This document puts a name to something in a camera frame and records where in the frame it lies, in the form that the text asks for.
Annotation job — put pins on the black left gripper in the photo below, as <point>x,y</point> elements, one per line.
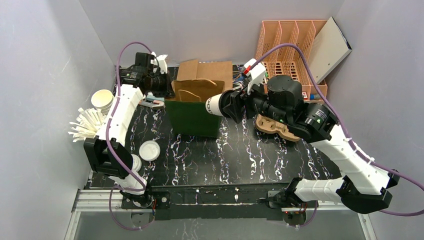
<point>163,88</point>

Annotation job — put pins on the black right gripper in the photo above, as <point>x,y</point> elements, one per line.
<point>241,103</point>

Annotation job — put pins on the white paper coffee cup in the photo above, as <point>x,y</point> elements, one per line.
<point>212,105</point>

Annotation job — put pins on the brown pulp cup carrier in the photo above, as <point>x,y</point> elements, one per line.
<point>270,126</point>

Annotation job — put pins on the green kraft paper bag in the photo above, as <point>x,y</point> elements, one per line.
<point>187,110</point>

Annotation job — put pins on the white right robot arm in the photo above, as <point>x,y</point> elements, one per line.
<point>362,187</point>

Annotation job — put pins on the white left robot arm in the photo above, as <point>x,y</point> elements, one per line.
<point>105,151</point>

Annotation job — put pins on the teal and orange stapler tools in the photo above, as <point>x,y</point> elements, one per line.
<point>150,101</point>

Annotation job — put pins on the stack of flat paper bags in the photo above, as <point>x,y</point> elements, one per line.
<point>214,71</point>

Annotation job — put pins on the stack of white paper cups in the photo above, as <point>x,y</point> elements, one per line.
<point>102,100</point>

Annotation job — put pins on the white cup lid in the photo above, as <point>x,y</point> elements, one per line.
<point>136,163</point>
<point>149,151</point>

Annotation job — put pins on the orange plastic file organizer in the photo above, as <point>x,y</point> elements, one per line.
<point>286,60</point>

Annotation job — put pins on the green cup of white straws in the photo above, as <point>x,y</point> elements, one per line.
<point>87,124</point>

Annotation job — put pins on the grey blue small bottle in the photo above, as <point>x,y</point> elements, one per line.
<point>315,96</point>

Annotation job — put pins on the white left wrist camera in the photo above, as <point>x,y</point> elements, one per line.
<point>159,63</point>

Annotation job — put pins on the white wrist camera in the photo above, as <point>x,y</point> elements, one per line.
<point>253,74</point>
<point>159,63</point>

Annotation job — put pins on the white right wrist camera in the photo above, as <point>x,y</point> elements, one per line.
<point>253,74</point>

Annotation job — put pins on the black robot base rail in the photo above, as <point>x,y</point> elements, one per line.
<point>230,201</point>

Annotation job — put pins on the white board leaning on wall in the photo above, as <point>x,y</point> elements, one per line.
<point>328,50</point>

